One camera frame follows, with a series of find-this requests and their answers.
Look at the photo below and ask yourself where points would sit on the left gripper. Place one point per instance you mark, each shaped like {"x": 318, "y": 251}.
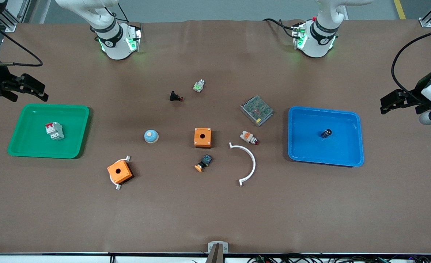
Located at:
{"x": 415, "y": 96}

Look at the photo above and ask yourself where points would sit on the white circuit breaker red lever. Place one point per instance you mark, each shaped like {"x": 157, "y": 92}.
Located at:
{"x": 56, "y": 132}

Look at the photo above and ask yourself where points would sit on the dark cylindrical capacitor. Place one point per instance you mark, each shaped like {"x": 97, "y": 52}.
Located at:
{"x": 326, "y": 133}

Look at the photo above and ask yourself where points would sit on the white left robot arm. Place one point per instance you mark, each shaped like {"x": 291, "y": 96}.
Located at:
{"x": 316, "y": 40}

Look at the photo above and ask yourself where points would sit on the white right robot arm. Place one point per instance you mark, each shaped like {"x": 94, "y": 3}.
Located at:
{"x": 109, "y": 44}

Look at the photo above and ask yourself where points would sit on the green plastic tray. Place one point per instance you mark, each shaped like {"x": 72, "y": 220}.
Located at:
{"x": 29, "y": 138}

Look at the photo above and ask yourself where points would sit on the blue plastic tray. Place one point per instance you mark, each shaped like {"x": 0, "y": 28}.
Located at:
{"x": 310, "y": 146}

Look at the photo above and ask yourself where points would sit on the orange push-button box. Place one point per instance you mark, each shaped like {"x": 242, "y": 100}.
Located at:
{"x": 124, "y": 174}
{"x": 207, "y": 140}

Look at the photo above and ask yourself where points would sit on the blue dome buzzer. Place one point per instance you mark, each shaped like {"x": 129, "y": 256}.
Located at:
{"x": 151, "y": 137}

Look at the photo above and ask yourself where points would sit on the metal mesh power supply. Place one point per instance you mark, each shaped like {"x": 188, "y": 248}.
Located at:
{"x": 257, "y": 110}

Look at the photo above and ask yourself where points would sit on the yellow mushroom push button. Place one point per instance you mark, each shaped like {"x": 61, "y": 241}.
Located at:
{"x": 206, "y": 160}

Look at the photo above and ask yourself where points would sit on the black indicator switch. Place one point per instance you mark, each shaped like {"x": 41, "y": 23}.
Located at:
{"x": 173, "y": 96}

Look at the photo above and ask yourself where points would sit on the red and white switch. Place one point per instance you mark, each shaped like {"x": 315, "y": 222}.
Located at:
{"x": 247, "y": 137}

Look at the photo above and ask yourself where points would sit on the green and white switch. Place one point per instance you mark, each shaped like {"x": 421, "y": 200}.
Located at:
{"x": 199, "y": 86}

